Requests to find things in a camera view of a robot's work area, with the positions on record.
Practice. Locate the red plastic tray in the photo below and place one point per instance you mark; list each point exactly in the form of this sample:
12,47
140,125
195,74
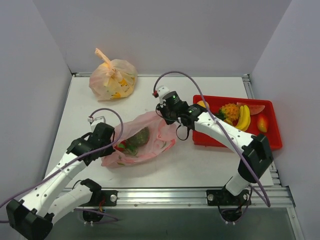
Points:
271,137

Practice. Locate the aluminium front rail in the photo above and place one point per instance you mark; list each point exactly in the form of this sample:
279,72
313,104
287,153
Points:
161,197

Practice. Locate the yellow fruit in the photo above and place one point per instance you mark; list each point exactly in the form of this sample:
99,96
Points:
244,119

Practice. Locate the orange fruit with leaf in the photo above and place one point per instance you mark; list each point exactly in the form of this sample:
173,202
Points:
201,103

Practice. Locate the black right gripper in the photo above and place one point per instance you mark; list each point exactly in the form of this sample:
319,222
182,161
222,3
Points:
163,110

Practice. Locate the orange plastic bag with fruit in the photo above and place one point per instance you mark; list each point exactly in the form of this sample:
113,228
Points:
113,79

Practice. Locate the watermelon slice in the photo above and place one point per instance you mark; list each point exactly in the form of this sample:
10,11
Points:
254,109

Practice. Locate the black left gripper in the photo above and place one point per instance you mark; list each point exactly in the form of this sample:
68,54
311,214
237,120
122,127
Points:
107,149

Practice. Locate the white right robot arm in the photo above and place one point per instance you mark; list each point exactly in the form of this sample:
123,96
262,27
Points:
255,151

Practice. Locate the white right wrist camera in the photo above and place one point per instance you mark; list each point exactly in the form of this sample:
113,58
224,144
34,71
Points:
160,93

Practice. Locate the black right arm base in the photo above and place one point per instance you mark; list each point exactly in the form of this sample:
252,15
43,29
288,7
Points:
231,208

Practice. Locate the pink plastic bag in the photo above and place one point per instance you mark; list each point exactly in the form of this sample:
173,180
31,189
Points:
162,137

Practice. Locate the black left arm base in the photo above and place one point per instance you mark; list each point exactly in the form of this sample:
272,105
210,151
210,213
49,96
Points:
94,212

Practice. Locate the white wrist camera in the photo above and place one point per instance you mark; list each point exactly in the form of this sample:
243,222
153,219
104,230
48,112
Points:
96,120
160,93

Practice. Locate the orange toy pineapple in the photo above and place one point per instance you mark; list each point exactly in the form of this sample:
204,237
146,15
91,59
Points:
228,111

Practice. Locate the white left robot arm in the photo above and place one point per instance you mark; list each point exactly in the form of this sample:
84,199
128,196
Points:
35,214

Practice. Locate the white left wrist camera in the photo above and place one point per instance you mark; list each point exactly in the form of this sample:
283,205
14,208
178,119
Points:
96,120

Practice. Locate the small yellow lemon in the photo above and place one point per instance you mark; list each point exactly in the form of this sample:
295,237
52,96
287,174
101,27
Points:
228,122

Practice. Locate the red yellow mango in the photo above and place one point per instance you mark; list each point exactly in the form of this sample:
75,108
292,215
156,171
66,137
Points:
262,123

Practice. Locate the red toy dragon fruit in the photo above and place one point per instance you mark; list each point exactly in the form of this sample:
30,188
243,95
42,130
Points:
127,148

